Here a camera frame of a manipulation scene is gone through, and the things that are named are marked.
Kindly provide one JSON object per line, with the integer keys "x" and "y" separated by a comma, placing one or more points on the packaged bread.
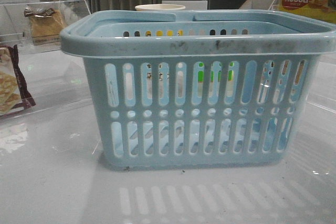
{"x": 45, "y": 26}

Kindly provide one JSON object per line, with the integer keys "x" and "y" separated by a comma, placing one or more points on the light blue plastic basket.
{"x": 197, "y": 87}

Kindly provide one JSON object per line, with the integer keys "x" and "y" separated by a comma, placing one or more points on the cream paper cup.
{"x": 159, "y": 7}

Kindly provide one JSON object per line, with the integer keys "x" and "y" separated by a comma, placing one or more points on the clear acrylic stand right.
{"x": 274, "y": 5}

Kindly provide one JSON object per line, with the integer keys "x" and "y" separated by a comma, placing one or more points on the brown cracker snack package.
{"x": 15, "y": 96}

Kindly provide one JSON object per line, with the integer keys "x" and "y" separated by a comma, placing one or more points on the clear acrylic shelf left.
{"x": 15, "y": 28}

